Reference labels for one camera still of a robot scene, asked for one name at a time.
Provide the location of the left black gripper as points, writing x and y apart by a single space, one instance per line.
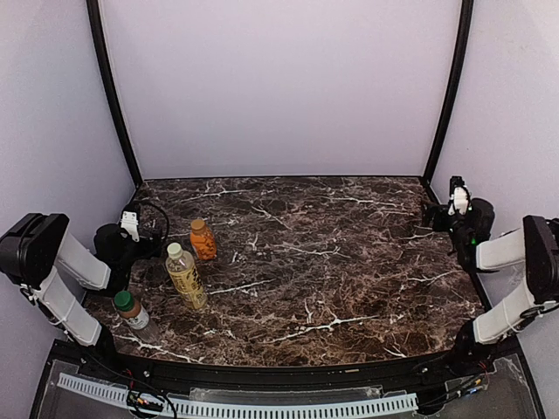
146 236

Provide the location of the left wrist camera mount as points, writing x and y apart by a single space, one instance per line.
130 222

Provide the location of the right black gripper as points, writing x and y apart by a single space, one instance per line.
439 216

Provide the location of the left black frame post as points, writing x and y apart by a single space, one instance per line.
107 79

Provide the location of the green cap coffee bottle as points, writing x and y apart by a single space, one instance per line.
136 317

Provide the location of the right black frame post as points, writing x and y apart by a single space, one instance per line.
451 91

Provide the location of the yellow tea bottle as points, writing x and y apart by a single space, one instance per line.
182 269

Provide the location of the black frame post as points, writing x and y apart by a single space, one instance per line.
107 79
451 91

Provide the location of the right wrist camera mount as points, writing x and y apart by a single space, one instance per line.
460 197

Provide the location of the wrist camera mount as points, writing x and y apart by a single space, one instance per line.
460 197
130 222

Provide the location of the white slotted cable duct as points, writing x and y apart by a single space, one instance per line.
174 407

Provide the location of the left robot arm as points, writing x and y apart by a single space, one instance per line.
46 261

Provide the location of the orange juice bottle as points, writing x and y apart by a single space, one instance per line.
202 240

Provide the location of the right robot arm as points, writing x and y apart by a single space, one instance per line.
527 258

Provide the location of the black front rail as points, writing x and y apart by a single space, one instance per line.
419 372

